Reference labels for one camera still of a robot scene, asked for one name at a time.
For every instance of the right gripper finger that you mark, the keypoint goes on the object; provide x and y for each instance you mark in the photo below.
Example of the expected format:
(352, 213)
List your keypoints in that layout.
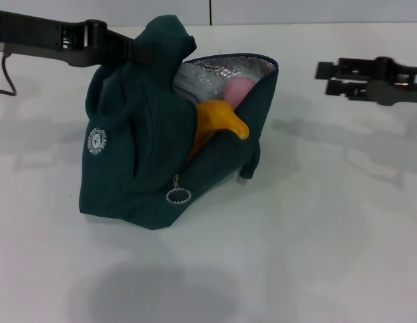
(329, 70)
(349, 89)

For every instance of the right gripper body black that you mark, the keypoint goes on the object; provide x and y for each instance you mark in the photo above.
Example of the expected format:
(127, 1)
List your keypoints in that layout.
(403, 87)

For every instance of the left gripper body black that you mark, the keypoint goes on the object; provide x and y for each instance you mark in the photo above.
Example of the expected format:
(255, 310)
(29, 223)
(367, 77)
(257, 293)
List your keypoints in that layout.
(33, 33)

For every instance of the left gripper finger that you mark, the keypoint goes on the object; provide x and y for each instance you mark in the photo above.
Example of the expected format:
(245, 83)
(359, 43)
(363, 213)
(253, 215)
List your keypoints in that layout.
(102, 57)
(117, 42)

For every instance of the clear plastic food container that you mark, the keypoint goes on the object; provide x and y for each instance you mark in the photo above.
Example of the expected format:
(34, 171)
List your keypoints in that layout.
(194, 82)

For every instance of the pink peach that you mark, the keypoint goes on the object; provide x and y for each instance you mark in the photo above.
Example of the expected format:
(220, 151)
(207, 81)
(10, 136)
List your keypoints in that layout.
(238, 92)

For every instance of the dark teal insulated lunch bag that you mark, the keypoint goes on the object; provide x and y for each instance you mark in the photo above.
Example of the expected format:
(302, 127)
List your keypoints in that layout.
(134, 151)

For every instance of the yellow banana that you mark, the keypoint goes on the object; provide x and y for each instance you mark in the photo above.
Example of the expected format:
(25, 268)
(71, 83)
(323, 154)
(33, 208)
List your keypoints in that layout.
(218, 117)

